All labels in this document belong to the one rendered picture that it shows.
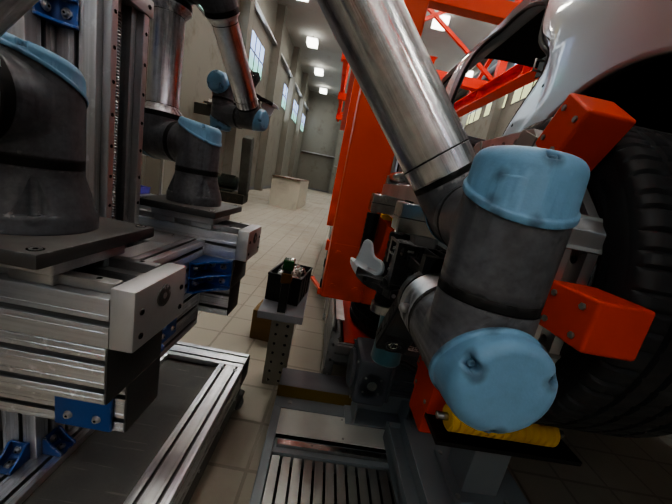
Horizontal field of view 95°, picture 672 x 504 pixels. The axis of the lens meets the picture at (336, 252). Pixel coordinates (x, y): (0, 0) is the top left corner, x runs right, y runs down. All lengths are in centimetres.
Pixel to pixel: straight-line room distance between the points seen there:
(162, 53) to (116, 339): 80
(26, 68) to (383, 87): 42
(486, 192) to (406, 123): 14
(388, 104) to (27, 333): 54
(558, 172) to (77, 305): 53
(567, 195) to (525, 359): 10
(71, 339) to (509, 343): 52
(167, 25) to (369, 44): 82
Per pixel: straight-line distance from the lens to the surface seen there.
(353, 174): 113
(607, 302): 50
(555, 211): 24
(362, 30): 37
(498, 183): 23
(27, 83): 55
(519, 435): 87
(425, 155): 34
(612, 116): 62
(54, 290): 54
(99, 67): 80
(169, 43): 111
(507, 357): 23
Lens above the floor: 96
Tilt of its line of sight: 13 degrees down
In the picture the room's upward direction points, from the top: 11 degrees clockwise
